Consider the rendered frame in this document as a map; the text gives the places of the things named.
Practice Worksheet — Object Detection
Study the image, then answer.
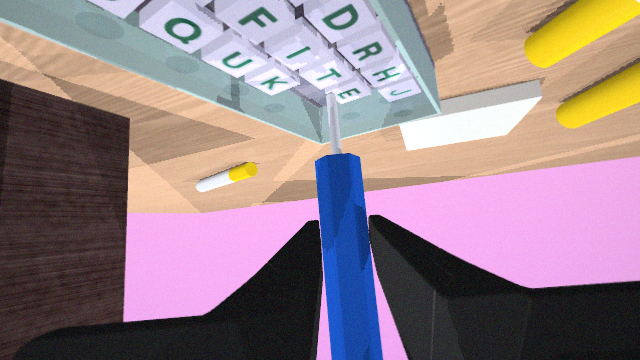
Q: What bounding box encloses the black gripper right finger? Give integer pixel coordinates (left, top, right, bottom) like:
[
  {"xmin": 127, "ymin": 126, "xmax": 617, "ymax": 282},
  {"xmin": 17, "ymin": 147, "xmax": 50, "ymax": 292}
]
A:
[{"xmin": 368, "ymin": 214, "xmax": 640, "ymax": 360}]

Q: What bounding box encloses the white square slab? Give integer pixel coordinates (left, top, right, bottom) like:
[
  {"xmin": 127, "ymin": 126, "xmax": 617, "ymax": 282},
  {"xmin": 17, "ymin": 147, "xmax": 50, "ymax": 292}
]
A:
[{"xmin": 400, "ymin": 80, "xmax": 543, "ymax": 151}]

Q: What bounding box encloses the blue stylus with white tip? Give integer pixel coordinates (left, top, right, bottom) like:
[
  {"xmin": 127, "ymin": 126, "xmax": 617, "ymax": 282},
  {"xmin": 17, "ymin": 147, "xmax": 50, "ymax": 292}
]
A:
[{"xmin": 315, "ymin": 97, "xmax": 383, "ymax": 360}]

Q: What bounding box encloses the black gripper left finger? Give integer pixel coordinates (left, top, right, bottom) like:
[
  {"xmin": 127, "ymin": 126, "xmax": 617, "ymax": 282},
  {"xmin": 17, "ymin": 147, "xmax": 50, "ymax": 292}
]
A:
[{"xmin": 11, "ymin": 220, "xmax": 323, "ymax": 360}]

